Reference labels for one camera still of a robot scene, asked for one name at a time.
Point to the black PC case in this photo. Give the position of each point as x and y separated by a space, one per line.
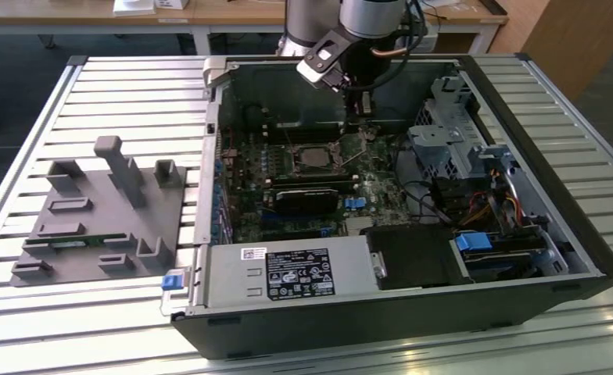
338 332

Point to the black plastic shroud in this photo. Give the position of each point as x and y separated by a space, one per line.
415 258

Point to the black graphics card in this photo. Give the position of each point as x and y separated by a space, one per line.
306 201

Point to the blue board connector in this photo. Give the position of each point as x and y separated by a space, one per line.
355 203

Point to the CPU socket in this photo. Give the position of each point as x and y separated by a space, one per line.
296 164

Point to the blue disk carrier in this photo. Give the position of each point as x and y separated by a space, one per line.
473 243

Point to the white and blue box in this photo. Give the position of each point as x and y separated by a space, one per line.
173 4

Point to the silver power supply unit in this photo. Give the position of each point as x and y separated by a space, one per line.
234 281

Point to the small silver heatsink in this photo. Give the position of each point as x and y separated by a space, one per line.
358 224

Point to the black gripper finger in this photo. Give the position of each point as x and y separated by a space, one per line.
352 111
367 105

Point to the grey parts rack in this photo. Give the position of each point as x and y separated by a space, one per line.
103 218

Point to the silver metal drive cage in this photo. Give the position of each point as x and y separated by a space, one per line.
431 134

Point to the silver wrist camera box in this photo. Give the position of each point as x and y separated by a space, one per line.
319 66

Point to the silver CPU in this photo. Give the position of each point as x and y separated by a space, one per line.
318 157

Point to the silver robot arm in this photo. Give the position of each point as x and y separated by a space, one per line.
371 17

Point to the green RAM stick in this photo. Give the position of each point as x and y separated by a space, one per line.
95 239

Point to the RAM slot with white clips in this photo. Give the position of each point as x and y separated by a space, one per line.
311 180
300 126
300 134
314 186

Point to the wooden cabinet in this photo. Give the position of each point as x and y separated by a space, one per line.
582 39

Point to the blue case latch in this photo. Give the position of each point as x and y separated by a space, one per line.
172 283

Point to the wooden desk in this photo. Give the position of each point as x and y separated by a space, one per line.
50 11

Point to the green motherboard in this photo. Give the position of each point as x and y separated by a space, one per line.
385 187

